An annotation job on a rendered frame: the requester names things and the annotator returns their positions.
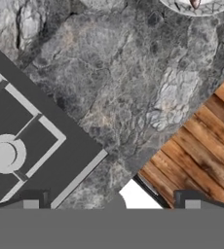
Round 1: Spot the grey patterned plate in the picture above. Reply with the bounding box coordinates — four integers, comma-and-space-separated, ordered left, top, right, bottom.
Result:
158, 0, 224, 18

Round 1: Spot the dark grey hob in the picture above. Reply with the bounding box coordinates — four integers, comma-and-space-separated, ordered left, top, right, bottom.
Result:
0, 38, 109, 210

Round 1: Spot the white cupboard door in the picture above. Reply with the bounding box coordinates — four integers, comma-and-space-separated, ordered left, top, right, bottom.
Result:
118, 178, 164, 210

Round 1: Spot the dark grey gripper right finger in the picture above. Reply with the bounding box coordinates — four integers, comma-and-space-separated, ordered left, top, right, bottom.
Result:
172, 189, 224, 210

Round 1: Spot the brown fish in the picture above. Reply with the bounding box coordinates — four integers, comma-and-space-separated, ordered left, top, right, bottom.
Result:
189, 0, 203, 11

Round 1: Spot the black cupboard handle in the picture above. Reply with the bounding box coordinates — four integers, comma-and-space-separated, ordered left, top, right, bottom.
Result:
131, 173, 172, 209

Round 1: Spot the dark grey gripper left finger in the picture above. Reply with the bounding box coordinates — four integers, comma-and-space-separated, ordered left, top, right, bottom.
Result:
0, 189, 52, 210

